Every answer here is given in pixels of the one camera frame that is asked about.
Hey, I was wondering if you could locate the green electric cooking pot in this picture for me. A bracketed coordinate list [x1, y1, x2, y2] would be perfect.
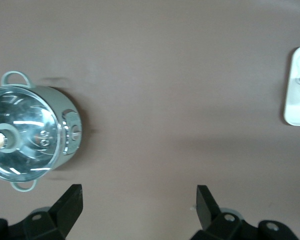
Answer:
[0, 70, 82, 193]

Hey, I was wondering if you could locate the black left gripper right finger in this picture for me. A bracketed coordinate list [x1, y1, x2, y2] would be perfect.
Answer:
[191, 184, 260, 240]

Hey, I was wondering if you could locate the cream tray with bear print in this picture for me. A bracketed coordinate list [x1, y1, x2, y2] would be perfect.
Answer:
[283, 44, 300, 127]

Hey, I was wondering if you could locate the glass pot lid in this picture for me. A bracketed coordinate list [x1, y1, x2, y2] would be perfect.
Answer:
[0, 86, 64, 183]

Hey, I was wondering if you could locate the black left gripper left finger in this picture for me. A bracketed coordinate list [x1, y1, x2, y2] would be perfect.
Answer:
[22, 184, 84, 240]

